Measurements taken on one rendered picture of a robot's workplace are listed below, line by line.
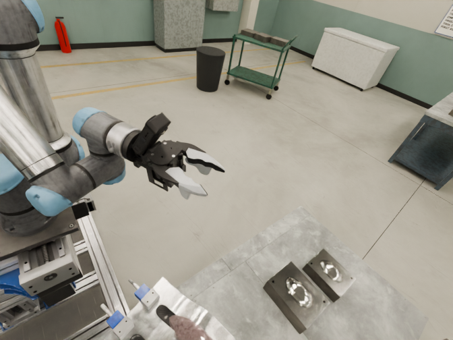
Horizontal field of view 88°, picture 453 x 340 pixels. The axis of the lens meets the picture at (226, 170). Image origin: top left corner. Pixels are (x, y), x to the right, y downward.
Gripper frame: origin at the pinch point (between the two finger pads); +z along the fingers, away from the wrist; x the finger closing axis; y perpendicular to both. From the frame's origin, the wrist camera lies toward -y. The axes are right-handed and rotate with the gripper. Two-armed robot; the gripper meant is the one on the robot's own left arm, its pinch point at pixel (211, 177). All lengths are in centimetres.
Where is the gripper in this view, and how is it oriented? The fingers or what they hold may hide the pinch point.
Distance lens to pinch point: 46.4
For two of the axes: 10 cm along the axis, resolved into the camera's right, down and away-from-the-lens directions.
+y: -1.0, 6.5, 7.5
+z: 8.7, 4.2, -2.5
